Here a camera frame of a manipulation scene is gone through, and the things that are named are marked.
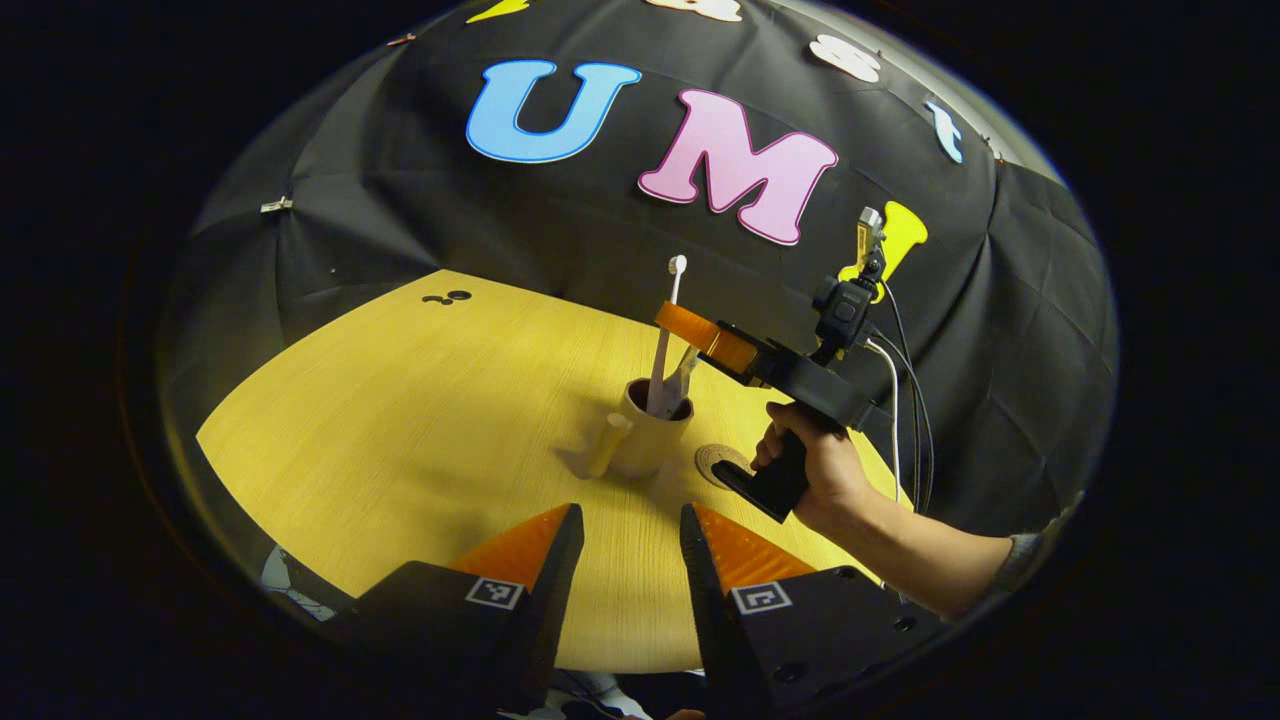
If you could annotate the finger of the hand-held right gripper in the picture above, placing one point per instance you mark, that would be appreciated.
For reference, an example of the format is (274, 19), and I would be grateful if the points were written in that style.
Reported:
(688, 325)
(732, 352)

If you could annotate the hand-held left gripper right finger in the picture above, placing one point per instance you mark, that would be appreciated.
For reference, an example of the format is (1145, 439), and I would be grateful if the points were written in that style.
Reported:
(705, 600)

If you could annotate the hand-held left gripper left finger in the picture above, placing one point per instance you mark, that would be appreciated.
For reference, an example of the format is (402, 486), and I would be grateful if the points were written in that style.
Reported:
(555, 590)

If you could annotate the white toothbrush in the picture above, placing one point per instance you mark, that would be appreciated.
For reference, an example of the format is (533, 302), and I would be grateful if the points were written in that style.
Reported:
(662, 360)

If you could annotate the white toothpaste tube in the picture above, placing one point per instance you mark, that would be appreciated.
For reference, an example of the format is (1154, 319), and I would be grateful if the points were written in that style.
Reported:
(683, 385)

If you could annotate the round brown coaster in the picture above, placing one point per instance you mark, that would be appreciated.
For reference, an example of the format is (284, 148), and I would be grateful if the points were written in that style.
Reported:
(715, 462)

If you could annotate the wooden desktop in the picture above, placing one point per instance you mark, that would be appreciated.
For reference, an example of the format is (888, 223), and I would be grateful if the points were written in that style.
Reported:
(400, 430)

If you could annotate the black backdrop cloth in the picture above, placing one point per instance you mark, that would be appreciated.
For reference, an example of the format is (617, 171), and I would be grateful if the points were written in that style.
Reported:
(450, 220)

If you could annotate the silver metal clip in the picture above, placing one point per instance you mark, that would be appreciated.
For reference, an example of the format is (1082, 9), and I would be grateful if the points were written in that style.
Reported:
(276, 205)

